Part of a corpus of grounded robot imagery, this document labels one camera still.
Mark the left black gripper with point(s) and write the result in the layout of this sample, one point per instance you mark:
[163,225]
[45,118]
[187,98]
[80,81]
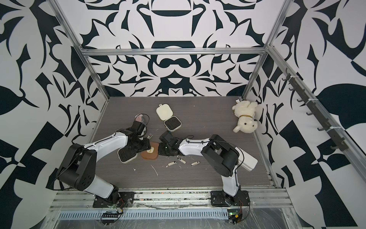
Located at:
[147,147]

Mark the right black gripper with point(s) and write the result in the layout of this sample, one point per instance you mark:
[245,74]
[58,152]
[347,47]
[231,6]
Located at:
[160,151]

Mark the cream nail kit case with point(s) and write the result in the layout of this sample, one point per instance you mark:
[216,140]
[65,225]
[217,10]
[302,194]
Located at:
[126,155]
[165,113]

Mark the brown nail kit case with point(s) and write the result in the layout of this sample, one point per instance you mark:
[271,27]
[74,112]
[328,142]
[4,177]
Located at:
[152,153]

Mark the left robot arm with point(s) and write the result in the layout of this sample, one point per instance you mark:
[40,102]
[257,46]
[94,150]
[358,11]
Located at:
[79,164]

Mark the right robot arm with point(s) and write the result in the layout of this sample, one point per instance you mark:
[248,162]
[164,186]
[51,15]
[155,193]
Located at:
[224,157]

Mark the small cream clipper left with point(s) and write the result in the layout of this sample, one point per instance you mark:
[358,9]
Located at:
[171,163]

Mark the small cream clipper right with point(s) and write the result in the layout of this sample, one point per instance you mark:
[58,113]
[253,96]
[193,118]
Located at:
[195,163]

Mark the crushed flag print can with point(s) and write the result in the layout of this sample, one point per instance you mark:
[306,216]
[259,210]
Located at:
[140,118]

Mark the left circuit board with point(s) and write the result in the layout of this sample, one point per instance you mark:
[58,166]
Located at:
[110,217]

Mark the circuit board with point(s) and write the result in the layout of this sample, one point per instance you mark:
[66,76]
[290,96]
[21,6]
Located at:
[110,217]
[234,215]

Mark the white box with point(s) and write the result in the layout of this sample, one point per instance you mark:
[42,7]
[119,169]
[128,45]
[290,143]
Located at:
[245,160]

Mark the white teddy bear plush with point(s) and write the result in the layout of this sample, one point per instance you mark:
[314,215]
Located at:
[245,111]

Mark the right circuit board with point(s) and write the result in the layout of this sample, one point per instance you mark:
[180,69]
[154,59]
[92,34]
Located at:
[234,215]

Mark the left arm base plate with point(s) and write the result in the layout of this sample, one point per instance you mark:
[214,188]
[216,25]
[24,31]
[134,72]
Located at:
[120,199]

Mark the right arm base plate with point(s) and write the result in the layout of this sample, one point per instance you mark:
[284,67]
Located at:
[221,199]

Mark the wall hook rail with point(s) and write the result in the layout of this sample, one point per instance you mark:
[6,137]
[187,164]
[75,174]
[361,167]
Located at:
[318,111]

